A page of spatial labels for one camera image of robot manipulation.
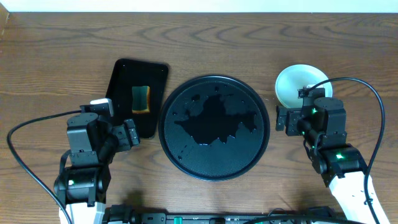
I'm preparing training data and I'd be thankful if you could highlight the light blue plate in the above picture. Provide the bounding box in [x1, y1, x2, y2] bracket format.
[275, 64, 328, 108]

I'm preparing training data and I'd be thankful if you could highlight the green and yellow sponge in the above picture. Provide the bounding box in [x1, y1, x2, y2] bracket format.
[132, 86, 150, 114]

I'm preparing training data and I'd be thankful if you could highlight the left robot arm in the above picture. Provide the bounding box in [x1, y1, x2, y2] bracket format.
[54, 113, 139, 223]

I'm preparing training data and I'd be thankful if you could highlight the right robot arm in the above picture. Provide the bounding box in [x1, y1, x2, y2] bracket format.
[275, 97, 389, 223]

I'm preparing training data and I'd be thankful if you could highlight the black rectangular tray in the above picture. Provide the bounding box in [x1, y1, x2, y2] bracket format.
[106, 58, 169, 138]

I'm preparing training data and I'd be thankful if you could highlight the black round tray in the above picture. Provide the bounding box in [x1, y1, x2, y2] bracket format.
[158, 75, 271, 181]

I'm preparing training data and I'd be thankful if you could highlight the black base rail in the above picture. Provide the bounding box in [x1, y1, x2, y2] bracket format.
[102, 205, 349, 224]

